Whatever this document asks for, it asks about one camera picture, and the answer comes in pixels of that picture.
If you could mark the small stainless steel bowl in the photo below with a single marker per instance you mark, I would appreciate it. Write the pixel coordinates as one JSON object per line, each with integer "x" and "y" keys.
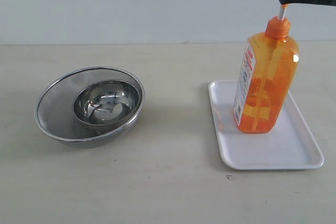
{"x": 105, "y": 105}

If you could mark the white rectangular plastic tray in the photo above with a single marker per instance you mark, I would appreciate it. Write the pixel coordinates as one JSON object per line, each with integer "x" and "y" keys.
{"x": 289, "y": 145}

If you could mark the orange pump soap bottle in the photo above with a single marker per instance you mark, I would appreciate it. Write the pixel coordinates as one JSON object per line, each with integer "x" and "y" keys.
{"x": 268, "y": 67}

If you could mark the steel mesh colander basket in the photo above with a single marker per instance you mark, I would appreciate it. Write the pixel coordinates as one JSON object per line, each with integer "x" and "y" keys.
{"x": 54, "y": 113}

